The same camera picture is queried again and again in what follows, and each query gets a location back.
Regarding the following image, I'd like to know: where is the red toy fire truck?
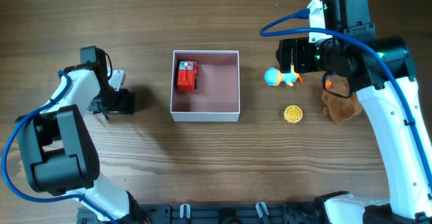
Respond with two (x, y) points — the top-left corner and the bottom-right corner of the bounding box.
(176, 60), (198, 92)

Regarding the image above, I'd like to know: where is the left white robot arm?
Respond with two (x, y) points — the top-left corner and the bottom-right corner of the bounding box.
(12, 69), (149, 223)

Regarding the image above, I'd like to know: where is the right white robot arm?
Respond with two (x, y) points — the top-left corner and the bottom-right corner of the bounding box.
(276, 0), (431, 223)

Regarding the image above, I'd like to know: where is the blue and orange duck toy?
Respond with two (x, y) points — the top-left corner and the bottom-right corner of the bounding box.
(264, 65), (304, 87)

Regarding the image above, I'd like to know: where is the yellow round plastic toy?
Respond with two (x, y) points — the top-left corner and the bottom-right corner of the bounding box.
(283, 105), (303, 123)

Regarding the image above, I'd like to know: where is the brown plush toy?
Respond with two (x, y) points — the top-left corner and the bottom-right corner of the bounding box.
(321, 80), (363, 124)

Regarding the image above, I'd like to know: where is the white box with brown interior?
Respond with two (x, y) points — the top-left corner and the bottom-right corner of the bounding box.
(169, 50), (240, 122)

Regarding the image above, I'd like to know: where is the right blue cable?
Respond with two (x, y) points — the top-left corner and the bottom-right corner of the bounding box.
(259, 9), (432, 198)

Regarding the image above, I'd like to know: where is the blue cable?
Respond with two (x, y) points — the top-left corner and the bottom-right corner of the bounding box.
(1, 69), (115, 224)
(259, 9), (432, 198)

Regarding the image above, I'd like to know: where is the left blue cable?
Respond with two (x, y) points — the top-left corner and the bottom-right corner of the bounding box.
(1, 69), (115, 224)

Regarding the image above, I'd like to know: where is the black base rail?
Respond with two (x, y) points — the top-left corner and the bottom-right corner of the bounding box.
(76, 202), (372, 224)

